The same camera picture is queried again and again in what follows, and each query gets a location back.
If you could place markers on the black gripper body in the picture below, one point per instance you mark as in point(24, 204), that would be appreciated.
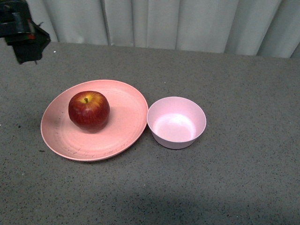
point(27, 39)

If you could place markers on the red apple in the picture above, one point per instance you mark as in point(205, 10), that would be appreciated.
point(89, 110)

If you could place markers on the pink round plate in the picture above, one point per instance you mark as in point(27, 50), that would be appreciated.
point(127, 121)

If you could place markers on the pink bowl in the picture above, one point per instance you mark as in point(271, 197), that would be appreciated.
point(176, 122)

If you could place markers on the white curtain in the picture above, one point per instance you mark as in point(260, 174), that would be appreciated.
point(246, 27)

